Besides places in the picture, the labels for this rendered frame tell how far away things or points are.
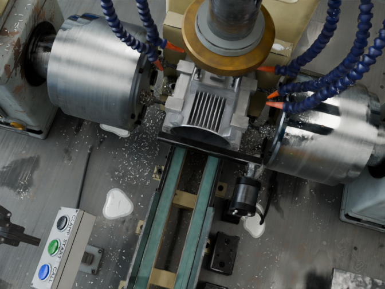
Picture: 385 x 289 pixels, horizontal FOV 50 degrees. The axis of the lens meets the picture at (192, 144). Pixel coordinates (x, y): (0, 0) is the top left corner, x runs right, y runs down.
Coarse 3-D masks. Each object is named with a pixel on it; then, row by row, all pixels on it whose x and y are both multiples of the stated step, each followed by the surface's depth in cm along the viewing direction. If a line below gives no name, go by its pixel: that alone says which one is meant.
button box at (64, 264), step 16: (64, 208) 88; (80, 224) 85; (48, 240) 86; (64, 240) 83; (80, 240) 85; (48, 256) 84; (64, 256) 82; (80, 256) 85; (64, 272) 82; (48, 288) 80; (64, 288) 82
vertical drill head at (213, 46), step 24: (216, 0) 67; (240, 0) 64; (192, 24) 78; (216, 24) 72; (240, 24) 70; (264, 24) 77; (192, 48) 76; (216, 48) 75; (240, 48) 75; (264, 48) 77; (216, 72) 77; (240, 72) 77
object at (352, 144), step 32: (288, 96) 90; (352, 96) 89; (256, 128) 95; (288, 128) 87; (320, 128) 87; (352, 128) 86; (384, 128) 94; (288, 160) 91; (320, 160) 89; (352, 160) 88; (384, 160) 94
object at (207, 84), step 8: (208, 72) 94; (192, 80) 89; (200, 80) 89; (208, 80) 93; (216, 80) 93; (224, 80) 93; (232, 80) 93; (192, 88) 92; (200, 88) 91; (208, 88) 90; (216, 88) 90; (224, 88) 89; (232, 88) 89; (216, 96) 93; (224, 96) 92; (232, 96) 91
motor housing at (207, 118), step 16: (240, 80) 98; (176, 96) 97; (192, 96) 95; (208, 96) 94; (240, 96) 98; (192, 112) 93; (208, 112) 92; (224, 112) 94; (240, 112) 96; (176, 128) 103; (192, 128) 107; (208, 128) 91; (224, 144) 103
